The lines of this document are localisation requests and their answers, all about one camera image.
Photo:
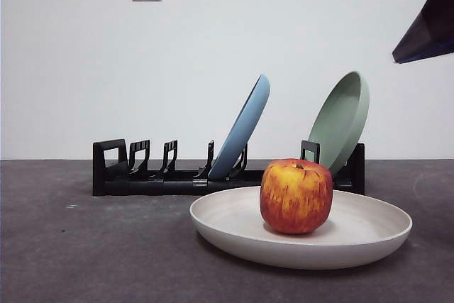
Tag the pale yellow plate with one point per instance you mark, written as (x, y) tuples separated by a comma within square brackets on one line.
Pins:
[(227, 225)]

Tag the green plate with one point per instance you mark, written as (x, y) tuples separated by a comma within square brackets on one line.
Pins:
[(340, 118)]

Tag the red yellow apple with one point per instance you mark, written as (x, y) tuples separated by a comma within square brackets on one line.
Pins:
[(296, 200)]

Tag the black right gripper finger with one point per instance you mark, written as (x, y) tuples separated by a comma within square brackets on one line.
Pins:
[(436, 22), (429, 55)]

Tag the blue plate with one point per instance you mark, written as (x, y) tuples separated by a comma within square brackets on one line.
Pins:
[(241, 129)]

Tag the black plastic plate rack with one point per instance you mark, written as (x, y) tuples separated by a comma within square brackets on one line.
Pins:
[(113, 179)]

